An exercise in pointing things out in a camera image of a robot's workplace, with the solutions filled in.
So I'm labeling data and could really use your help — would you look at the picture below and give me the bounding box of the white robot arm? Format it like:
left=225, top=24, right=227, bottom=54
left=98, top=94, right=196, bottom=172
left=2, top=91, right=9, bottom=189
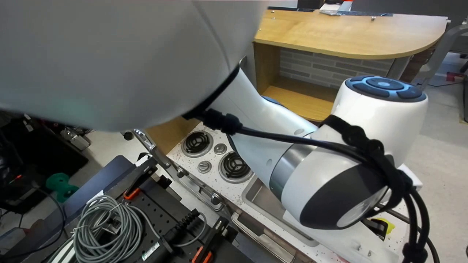
left=0, top=0, right=427, bottom=229

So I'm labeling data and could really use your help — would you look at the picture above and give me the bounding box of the steel toy sink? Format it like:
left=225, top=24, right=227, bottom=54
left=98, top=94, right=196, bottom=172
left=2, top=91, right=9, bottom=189
left=243, top=178, right=317, bottom=246

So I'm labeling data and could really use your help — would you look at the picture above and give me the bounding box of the grey stove knob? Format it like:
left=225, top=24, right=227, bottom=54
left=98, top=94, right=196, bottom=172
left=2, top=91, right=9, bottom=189
left=214, top=143, right=227, bottom=154
left=198, top=160, right=212, bottom=173

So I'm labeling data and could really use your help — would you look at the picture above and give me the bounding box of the black coil burner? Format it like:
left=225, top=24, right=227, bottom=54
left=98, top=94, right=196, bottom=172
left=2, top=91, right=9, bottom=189
left=181, top=131, right=214, bottom=157
left=219, top=151, right=253, bottom=184

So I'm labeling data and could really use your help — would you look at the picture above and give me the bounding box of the wooden desk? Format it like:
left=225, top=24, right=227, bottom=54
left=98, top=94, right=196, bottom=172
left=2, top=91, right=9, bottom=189
left=148, top=1, right=445, bottom=151

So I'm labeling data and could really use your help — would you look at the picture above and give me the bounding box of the black perforated board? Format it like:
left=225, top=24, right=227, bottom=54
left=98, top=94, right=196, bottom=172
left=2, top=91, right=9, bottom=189
left=45, top=165, right=246, bottom=263

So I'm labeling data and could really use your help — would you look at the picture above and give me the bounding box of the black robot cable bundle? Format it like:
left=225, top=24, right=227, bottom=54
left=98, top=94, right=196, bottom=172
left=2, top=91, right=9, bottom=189
left=181, top=67, right=443, bottom=263

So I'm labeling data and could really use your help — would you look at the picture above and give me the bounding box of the orange-handled clamp left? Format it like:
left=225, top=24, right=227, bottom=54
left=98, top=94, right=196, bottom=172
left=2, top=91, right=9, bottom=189
left=123, top=188, right=140, bottom=201

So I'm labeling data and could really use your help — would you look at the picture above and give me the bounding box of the orange-handled clamp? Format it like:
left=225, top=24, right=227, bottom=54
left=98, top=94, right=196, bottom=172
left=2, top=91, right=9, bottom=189
left=123, top=188, right=140, bottom=201
left=190, top=245, right=214, bottom=263

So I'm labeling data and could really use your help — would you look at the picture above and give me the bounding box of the orange-handled clamp right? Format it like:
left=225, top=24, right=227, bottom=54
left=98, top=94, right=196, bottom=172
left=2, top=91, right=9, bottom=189
left=190, top=245, right=214, bottom=263

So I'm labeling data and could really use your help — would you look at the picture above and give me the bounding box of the coiled grey cable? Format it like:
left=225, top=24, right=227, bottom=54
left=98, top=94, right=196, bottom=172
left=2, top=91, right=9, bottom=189
left=72, top=194, right=143, bottom=263

